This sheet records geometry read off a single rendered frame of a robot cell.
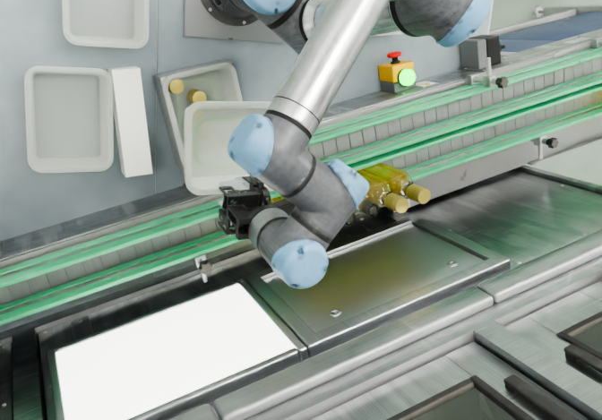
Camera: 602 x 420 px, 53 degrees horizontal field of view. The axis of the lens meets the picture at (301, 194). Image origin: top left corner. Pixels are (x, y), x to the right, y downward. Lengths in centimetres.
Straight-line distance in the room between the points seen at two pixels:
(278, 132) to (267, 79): 74
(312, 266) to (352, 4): 38
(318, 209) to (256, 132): 15
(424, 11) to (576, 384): 62
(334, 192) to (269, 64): 74
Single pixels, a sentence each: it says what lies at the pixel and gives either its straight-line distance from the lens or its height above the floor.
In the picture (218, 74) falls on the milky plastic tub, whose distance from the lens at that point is 150.
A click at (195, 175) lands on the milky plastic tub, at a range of 122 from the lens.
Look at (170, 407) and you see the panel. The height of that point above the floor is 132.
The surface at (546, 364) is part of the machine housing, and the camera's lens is 108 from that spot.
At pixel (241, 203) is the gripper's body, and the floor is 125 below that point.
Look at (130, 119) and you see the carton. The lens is 142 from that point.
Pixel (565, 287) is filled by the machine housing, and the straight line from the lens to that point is 129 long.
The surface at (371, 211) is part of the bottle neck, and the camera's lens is 132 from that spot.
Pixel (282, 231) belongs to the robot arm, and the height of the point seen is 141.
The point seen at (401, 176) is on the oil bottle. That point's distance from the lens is 139.
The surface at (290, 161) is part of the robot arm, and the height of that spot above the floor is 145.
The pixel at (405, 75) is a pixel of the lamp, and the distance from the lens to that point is 164.
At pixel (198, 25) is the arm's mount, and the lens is 149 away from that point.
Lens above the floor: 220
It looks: 61 degrees down
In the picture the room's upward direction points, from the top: 120 degrees clockwise
